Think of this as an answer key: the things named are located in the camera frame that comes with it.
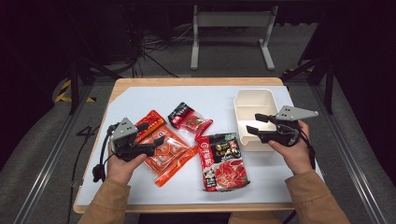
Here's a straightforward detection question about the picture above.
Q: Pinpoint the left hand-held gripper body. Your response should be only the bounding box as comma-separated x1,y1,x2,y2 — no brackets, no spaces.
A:
108,117,157,162

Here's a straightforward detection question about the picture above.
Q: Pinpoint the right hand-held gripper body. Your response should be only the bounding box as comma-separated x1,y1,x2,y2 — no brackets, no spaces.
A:
261,105,319,147

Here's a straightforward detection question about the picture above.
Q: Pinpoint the large orange sachet packet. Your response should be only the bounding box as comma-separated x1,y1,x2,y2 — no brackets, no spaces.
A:
134,109,199,189

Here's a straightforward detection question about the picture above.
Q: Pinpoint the white divided container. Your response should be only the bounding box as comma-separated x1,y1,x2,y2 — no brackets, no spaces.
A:
233,89,280,153

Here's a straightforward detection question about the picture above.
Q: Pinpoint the large red black soup packet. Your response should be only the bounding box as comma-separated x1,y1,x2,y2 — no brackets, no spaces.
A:
195,133,251,193

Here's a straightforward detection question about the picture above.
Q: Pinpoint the person's right hand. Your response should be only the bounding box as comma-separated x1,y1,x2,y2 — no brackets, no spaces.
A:
268,119,313,175

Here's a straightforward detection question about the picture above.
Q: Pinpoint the person's left hand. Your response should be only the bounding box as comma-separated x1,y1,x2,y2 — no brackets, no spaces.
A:
106,151,148,185

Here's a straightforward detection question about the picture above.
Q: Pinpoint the white table mat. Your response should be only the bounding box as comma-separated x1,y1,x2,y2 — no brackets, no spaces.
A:
76,85,325,206

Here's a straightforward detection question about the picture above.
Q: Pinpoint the small red black packet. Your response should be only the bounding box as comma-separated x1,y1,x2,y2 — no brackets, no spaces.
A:
167,101,214,138

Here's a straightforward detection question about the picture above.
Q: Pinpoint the black metal stand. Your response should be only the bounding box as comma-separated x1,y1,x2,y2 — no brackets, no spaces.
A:
66,55,122,116
281,55,335,116

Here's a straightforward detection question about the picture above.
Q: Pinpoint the white metal stand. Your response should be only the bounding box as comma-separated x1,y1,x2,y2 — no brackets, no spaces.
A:
190,4,279,71

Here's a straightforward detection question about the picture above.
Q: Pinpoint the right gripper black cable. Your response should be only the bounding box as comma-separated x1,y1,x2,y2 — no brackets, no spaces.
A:
297,125,317,171

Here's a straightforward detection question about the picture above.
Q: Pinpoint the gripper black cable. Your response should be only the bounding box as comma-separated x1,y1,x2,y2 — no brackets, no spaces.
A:
92,122,120,184
297,125,317,171

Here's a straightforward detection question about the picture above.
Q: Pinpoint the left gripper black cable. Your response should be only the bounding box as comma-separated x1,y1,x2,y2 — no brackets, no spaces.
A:
92,122,120,184

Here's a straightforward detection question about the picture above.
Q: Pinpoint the aluminium rail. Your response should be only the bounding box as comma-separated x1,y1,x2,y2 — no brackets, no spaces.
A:
311,85,389,224
12,85,94,224

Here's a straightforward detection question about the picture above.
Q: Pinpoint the thin black cable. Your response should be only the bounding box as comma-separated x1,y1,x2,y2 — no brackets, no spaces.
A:
66,133,94,224

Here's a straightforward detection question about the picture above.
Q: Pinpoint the bundle of floor cables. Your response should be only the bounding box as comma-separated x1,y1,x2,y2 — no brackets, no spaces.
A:
124,6,194,78

